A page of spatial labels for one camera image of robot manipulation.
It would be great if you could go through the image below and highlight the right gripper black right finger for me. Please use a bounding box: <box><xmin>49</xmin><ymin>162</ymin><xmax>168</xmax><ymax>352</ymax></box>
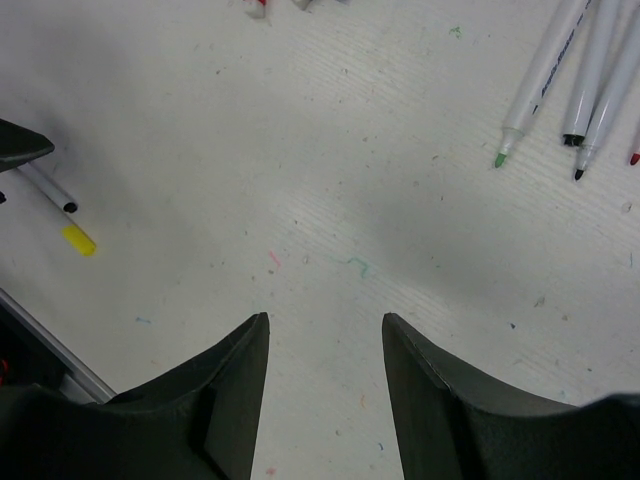
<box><xmin>382</xmin><ymin>313</ymin><xmax>639</xmax><ymax>479</ymax></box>

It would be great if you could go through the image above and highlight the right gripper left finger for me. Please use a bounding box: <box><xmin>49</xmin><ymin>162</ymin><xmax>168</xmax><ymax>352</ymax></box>
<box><xmin>1</xmin><ymin>313</ymin><xmax>270</xmax><ymax>479</ymax></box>

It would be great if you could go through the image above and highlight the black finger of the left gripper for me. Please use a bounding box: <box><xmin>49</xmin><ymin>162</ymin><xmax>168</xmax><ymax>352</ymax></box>
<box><xmin>0</xmin><ymin>119</ymin><xmax>55</xmax><ymax>173</ymax></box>

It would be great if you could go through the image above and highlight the black capped white pen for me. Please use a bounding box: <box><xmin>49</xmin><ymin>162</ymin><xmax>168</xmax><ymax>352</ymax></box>
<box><xmin>562</xmin><ymin>0</ymin><xmax>621</xmax><ymax>147</ymax></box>

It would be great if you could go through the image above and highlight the red capped white marker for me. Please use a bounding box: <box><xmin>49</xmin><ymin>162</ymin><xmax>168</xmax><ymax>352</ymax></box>
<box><xmin>629</xmin><ymin>132</ymin><xmax>640</xmax><ymax>166</ymax></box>

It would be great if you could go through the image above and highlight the green capped white pen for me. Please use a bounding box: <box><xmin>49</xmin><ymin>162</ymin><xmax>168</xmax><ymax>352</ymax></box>
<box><xmin>493</xmin><ymin>1</ymin><xmax>591</xmax><ymax>168</ymax></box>

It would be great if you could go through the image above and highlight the aluminium mounting rail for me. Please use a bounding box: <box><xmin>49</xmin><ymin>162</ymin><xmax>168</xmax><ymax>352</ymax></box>
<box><xmin>1</xmin><ymin>290</ymin><xmax>116</xmax><ymax>404</ymax></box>

